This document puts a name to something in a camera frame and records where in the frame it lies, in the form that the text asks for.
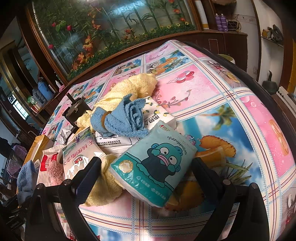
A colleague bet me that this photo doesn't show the white Dole tissue pack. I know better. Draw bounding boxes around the white Dole tissue pack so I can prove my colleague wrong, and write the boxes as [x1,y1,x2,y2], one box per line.
[63,136,105,179]

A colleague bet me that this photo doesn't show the blue cloth by box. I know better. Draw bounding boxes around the blue cloth by box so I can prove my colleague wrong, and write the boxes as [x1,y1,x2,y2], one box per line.
[16,160,38,205]

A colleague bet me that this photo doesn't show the colourful printed tablecloth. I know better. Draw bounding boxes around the colourful printed tablecloth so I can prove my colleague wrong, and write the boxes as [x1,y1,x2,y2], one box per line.
[41,39,296,241]

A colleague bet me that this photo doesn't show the black electric motor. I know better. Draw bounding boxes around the black electric motor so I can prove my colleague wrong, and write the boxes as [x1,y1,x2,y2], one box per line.
[62,93,91,133]

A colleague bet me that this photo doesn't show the yellow cardboard box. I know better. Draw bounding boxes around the yellow cardboard box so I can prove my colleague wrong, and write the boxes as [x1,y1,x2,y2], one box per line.
[23,135,54,164]

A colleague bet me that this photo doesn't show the purple spray bottle right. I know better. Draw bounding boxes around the purple spray bottle right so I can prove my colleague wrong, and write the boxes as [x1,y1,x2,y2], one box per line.
[220,14,228,32]

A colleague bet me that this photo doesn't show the teal Hangyodon tissue pack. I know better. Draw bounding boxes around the teal Hangyodon tissue pack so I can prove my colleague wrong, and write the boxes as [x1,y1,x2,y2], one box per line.
[109,121,197,207]

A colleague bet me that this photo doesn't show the purple spray bottle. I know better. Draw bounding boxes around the purple spray bottle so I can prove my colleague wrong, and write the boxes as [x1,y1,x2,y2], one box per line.
[215,14,223,31]
[220,14,228,32]

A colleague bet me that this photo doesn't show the silver foil sachet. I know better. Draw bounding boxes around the silver foil sachet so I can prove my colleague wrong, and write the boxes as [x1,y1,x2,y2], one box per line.
[55,126,73,145]

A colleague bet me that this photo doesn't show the blue towel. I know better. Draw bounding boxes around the blue towel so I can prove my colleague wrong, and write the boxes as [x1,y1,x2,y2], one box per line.
[90,94,149,138]

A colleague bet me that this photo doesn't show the purple spray bottle left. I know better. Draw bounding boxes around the purple spray bottle left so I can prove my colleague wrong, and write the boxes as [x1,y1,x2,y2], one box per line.
[215,14,223,31]

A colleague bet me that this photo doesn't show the yellow towel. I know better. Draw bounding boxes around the yellow towel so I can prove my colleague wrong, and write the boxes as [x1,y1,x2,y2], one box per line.
[84,154,123,207]
[76,73,158,132]

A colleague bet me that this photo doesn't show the flower mural glass panel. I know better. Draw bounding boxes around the flower mural glass panel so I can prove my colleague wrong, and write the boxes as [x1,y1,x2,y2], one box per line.
[31,0,196,80]

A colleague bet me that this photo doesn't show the blue water jug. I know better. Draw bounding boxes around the blue water jug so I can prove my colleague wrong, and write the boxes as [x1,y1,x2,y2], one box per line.
[38,81,54,101]

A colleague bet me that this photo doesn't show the white patterned tissue pack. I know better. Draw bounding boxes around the white patterned tissue pack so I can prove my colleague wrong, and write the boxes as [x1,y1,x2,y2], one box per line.
[95,96,177,156]

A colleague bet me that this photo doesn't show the white red-lettered tissue pack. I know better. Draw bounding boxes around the white red-lettered tissue pack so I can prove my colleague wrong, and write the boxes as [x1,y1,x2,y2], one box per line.
[37,145,64,187]

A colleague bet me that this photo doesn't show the dark green teapot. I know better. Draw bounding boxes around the dark green teapot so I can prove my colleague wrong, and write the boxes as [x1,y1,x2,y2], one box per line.
[262,70,278,95]

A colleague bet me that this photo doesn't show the white round stool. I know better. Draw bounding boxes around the white round stool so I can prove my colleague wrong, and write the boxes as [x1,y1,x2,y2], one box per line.
[218,54,236,65]

